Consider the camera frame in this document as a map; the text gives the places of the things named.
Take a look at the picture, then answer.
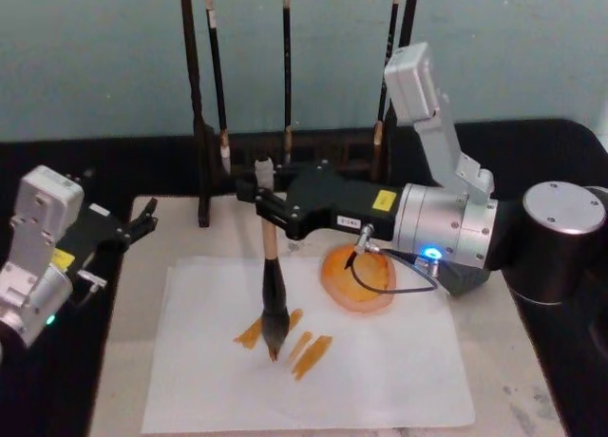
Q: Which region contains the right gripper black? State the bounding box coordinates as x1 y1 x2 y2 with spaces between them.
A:
236 163 406 242

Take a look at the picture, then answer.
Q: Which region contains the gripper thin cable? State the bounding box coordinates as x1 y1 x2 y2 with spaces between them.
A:
70 268 108 313
344 222 441 296

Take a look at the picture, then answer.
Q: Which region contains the hanging thin black brush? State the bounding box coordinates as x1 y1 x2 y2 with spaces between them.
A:
281 0 295 167

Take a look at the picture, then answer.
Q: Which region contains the white paper sheet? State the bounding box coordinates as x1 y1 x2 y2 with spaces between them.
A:
141 254 477 434

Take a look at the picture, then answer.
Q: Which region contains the black table cloth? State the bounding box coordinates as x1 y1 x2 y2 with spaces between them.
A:
0 118 608 437

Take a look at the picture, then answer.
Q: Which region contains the large calligraphy brush bamboo handle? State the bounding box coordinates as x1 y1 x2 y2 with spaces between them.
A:
254 155 292 364

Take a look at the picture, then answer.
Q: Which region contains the hanging brush white tip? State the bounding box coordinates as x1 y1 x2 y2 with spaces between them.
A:
202 0 234 176

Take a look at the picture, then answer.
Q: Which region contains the right gripper thin cable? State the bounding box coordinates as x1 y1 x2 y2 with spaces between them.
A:
344 222 441 296

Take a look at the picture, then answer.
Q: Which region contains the hanging brush brown tip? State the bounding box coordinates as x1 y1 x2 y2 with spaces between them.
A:
371 0 404 181

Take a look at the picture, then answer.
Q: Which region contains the beige felt mat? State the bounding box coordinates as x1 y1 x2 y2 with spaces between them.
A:
89 194 566 437

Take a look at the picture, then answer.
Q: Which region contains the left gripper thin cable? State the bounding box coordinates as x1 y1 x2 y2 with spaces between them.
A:
70 268 108 313

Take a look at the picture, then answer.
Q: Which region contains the orange paint dish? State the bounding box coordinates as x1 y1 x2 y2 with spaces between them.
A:
318 246 398 313

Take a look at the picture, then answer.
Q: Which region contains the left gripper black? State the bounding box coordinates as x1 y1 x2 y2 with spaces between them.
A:
53 197 160 275

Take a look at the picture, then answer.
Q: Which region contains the dark wooden brush rack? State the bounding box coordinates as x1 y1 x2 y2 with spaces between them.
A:
179 0 422 228

